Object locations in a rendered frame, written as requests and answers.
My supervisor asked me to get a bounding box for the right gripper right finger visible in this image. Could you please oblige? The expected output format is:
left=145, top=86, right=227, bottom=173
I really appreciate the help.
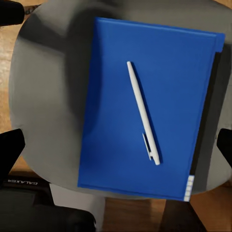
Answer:
left=217, top=128, right=232, bottom=167

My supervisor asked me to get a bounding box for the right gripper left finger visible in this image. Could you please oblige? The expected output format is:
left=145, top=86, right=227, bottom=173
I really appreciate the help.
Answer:
left=0, top=129, right=25, bottom=187

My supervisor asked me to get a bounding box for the pen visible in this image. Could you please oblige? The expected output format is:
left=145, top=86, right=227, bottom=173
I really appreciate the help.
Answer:
left=127, top=61, right=160, bottom=165

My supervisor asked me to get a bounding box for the folder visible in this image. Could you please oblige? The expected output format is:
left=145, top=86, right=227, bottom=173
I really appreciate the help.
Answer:
left=78, top=17, right=226, bottom=203

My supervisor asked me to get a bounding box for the swivel chair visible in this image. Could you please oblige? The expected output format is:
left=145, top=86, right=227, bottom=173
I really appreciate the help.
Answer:
left=0, top=0, right=232, bottom=200

